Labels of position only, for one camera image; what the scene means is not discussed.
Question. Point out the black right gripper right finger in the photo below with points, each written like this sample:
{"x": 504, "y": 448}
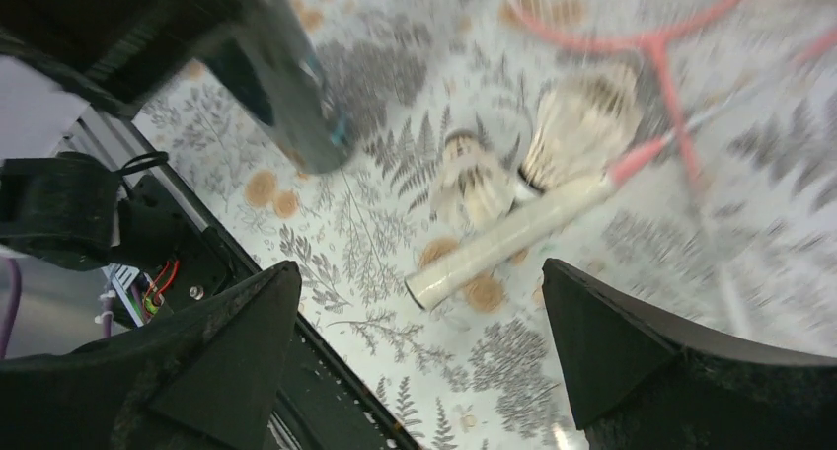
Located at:
{"x": 639, "y": 377}

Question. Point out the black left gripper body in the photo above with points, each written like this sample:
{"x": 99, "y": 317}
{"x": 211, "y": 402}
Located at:
{"x": 115, "y": 54}

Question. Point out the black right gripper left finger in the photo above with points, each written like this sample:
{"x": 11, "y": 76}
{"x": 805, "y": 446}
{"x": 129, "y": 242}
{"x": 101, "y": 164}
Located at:
{"x": 203, "y": 378}

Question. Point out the white shuttlecock pair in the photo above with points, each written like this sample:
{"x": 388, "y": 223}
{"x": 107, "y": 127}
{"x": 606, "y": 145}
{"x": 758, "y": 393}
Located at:
{"x": 585, "y": 122}

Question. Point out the black shuttlecock tube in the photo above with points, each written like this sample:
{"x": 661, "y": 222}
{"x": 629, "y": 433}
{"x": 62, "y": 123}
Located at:
{"x": 270, "y": 67}

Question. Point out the pink badminton racket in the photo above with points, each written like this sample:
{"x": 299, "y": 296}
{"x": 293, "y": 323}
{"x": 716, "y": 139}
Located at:
{"x": 766, "y": 198}
{"x": 635, "y": 32}

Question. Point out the floral fern tablecloth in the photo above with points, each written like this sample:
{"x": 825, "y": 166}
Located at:
{"x": 480, "y": 370}

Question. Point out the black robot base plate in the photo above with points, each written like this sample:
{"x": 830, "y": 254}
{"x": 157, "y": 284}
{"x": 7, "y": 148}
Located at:
{"x": 319, "y": 402}

